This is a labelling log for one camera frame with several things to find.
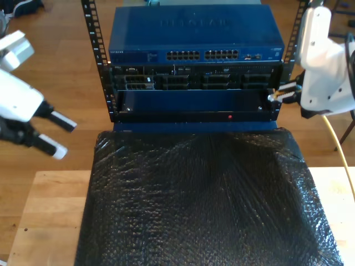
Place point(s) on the blue network switch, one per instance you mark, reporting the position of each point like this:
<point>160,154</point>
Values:
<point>138,33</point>

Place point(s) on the white shoe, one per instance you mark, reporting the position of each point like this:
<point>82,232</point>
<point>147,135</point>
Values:
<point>2,16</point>

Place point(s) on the dark blue shoe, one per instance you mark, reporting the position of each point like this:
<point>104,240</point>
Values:
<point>26,7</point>

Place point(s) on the black woven mat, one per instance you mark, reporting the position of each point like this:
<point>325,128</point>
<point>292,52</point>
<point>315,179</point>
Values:
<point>166,207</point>

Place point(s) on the black rack server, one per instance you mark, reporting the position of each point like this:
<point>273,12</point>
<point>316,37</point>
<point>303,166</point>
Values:
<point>194,80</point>

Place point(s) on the dark metal stool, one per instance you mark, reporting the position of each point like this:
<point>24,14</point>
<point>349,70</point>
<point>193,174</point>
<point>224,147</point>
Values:
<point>342,16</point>

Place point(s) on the black perforated rack rail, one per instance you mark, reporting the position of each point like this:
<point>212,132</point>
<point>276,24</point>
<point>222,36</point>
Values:
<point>295,33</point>
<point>93,27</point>

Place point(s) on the blue lower rack unit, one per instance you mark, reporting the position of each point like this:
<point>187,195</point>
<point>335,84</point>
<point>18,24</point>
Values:
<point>180,102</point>

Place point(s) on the brown wooden chair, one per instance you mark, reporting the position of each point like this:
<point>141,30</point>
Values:
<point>346,133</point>

